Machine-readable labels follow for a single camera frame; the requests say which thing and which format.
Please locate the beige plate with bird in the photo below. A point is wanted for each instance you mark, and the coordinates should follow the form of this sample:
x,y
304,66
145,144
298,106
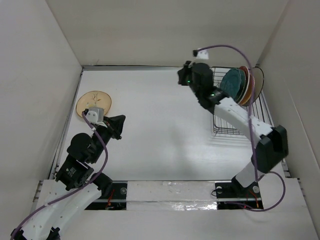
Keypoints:
x,y
98,99

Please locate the black wire dish rack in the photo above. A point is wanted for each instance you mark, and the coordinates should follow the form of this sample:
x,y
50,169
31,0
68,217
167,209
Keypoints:
x,y
260,110

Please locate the white foam front bar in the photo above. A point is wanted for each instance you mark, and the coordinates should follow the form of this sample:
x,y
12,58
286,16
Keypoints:
x,y
170,196

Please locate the grey plate with tree branches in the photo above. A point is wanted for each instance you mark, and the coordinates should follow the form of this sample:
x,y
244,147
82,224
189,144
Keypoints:
x,y
259,81

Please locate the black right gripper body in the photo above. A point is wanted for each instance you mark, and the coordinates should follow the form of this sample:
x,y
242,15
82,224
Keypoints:
x,y
194,87

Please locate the light green plate with flower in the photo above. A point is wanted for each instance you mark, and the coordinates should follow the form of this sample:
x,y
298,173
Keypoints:
x,y
240,88

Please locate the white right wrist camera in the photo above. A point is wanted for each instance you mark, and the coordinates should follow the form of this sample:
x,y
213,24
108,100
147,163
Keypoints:
x,y
201,54

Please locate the orange woven plate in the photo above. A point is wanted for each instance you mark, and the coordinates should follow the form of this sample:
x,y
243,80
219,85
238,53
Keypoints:
x,y
252,92

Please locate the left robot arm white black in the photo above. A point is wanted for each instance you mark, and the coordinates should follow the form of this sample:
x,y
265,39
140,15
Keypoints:
x,y
76,184

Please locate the dark teal scalloped plate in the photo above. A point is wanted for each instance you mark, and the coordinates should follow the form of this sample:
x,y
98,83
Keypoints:
x,y
233,83

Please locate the red plate with teal flower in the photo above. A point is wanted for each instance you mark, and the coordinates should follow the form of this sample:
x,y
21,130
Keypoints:
x,y
246,72

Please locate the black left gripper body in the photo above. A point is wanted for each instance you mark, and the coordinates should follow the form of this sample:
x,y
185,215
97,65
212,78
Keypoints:
x,y
110,131

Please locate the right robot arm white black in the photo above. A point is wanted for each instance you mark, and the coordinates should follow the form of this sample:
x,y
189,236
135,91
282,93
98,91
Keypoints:
x,y
269,143

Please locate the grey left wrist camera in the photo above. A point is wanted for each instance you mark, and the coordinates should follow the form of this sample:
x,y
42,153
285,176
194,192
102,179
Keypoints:
x,y
96,113

